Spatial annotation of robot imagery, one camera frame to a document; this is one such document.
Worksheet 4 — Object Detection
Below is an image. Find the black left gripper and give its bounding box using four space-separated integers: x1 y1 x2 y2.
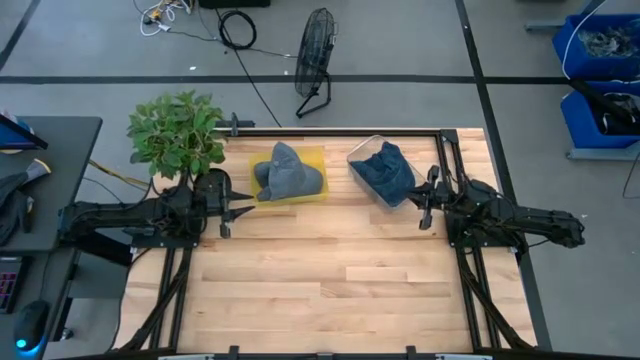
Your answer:
198 173 257 240

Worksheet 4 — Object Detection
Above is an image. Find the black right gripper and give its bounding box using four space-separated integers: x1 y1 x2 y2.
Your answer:
406 164 454 231

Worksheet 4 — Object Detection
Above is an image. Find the clear plastic bin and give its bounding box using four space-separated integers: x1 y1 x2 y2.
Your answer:
346 134 427 209

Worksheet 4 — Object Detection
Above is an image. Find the potted green plant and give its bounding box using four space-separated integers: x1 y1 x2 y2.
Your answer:
126 89 233 202

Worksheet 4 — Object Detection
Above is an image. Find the black floor fan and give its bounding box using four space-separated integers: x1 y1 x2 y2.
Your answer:
294 7 340 120

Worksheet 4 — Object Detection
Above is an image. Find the blue storage bin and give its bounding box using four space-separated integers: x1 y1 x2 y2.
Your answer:
560 81 640 150
551 13 640 82

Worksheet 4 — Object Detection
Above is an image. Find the black desk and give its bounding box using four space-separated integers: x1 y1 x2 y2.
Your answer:
0 115 104 360

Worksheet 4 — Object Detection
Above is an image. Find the black box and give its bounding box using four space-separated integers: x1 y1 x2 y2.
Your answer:
197 0 272 9

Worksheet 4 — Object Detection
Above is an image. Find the dark cloth on desk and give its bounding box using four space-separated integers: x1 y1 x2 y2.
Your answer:
0 158 52 247

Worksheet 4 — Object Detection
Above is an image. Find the laptop with blue screen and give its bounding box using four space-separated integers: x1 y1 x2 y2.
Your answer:
0 110 50 152

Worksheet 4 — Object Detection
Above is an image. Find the black computer mouse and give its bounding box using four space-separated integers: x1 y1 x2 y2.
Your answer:
13 299 50 352

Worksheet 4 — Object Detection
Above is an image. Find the backlit keyboard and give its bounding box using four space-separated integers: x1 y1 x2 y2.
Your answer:
0 256 24 315

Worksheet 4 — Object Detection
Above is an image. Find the black aluminium table frame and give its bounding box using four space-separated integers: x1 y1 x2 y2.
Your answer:
113 127 540 360

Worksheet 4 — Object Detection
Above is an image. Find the long black floor cable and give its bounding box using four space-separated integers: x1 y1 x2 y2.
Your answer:
214 7 301 129

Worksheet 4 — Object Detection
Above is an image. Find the yellow cable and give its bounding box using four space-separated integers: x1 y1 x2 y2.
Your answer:
88 159 151 190

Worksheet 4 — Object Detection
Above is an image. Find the coiled black cable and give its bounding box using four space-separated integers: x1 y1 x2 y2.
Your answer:
217 9 258 51

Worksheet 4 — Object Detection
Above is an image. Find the white cable bundle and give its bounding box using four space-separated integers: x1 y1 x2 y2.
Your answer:
132 0 193 38

